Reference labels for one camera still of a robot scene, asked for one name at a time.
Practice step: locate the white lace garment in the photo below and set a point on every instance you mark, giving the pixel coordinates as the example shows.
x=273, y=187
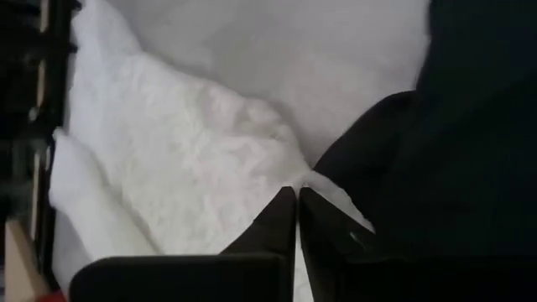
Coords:
x=176, y=147

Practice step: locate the black aluminium table frame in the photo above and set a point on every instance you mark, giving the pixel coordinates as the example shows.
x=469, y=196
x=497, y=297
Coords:
x=54, y=63

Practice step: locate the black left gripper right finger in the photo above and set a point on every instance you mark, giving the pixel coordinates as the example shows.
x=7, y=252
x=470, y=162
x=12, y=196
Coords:
x=335, y=277

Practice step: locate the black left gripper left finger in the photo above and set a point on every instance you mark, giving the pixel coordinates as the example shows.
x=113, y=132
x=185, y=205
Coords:
x=189, y=281

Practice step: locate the black t-shirt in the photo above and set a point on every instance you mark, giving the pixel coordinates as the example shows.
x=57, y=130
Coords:
x=461, y=147

